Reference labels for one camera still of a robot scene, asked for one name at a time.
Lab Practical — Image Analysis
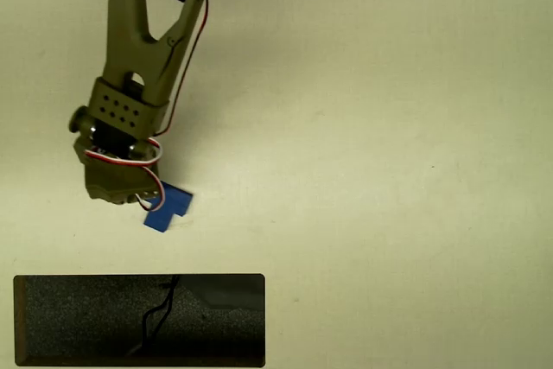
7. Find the blue T-shaped block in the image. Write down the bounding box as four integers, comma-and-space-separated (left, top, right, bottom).
143, 181, 194, 234

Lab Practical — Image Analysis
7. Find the black rectangular tray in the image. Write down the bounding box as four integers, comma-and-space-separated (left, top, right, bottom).
12, 272, 267, 369

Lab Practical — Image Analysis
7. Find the long curved gripper servo wire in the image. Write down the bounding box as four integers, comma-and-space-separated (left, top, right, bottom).
135, 165, 168, 213

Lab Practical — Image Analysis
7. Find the short looped servo wire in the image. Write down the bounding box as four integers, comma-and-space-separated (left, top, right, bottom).
84, 137, 165, 168

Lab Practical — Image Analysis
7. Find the black cable under cutout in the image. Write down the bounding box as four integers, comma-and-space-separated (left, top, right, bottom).
128, 274, 181, 356

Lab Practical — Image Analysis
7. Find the long red black arm cable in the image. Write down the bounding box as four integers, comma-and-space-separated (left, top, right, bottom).
152, 0, 256, 138

